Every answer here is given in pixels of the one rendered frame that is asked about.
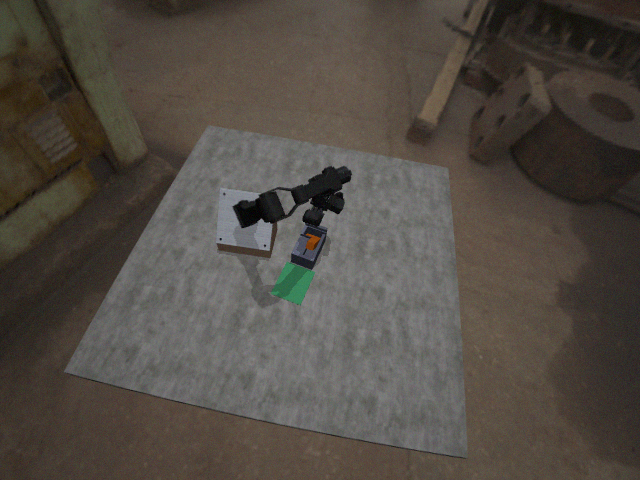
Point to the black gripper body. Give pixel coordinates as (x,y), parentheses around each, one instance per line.
(314,217)

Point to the orange l-shaped part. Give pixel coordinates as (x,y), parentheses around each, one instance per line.
(313,242)

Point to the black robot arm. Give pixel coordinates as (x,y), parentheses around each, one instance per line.
(269,208)

